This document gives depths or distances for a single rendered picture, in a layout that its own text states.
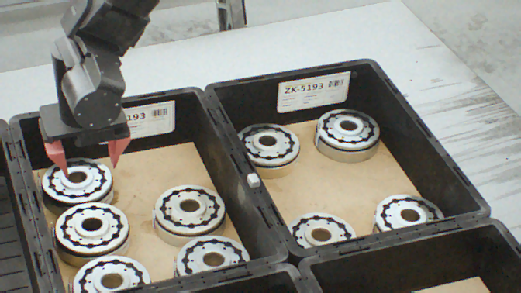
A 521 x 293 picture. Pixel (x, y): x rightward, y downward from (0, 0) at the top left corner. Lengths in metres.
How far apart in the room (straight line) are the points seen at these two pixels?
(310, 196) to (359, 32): 0.71
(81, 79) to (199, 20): 2.32
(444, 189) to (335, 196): 0.17
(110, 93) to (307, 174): 0.49
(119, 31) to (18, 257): 0.40
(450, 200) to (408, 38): 0.75
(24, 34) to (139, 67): 1.45
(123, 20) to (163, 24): 2.26
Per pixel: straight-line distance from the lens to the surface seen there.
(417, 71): 2.05
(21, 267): 1.41
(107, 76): 1.14
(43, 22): 3.47
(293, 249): 1.28
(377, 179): 1.56
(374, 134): 1.59
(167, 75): 1.97
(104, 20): 1.17
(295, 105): 1.62
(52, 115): 1.28
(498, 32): 3.61
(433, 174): 1.50
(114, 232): 1.40
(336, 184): 1.54
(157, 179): 1.53
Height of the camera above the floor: 1.83
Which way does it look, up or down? 39 degrees down
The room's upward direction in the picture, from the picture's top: 4 degrees clockwise
